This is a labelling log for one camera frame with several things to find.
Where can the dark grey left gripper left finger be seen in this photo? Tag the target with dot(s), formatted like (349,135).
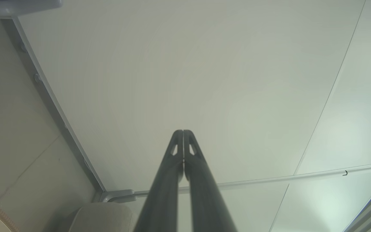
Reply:
(164,190)

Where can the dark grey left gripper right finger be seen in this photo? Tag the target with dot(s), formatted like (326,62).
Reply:
(204,193)

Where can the white partition panel grey frame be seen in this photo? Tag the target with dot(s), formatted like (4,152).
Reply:
(188,64)

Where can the grey fabric sofa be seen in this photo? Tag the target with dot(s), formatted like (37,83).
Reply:
(105,219)

